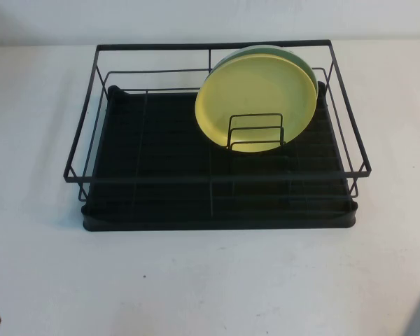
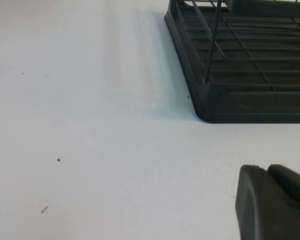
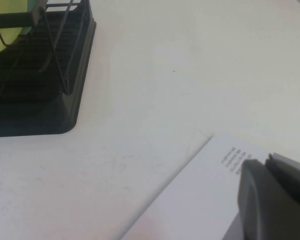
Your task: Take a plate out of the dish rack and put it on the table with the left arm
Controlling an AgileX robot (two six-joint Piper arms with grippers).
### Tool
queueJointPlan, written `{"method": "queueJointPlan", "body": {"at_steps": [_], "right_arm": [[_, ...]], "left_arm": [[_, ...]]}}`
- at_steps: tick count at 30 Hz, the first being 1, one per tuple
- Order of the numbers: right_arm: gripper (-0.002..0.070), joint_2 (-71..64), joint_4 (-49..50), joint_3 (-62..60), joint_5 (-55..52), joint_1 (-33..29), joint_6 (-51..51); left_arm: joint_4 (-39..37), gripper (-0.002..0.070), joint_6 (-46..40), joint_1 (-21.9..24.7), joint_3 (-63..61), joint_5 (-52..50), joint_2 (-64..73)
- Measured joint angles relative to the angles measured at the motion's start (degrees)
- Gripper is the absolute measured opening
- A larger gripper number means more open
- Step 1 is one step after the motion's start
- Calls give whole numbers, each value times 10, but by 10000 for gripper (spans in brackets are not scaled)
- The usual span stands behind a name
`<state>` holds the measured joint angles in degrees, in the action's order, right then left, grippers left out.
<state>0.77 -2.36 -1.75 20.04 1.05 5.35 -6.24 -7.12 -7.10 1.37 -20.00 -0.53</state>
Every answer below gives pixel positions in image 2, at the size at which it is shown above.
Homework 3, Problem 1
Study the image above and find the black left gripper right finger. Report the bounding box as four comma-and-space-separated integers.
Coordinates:
266, 163, 300, 213

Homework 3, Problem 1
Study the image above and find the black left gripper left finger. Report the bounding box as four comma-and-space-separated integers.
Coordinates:
234, 164, 300, 240

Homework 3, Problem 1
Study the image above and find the black plastic drip tray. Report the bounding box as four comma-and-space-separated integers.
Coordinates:
164, 0, 300, 125

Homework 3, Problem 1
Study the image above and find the black wire dish rack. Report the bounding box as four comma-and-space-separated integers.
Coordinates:
168, 0, 300, 97

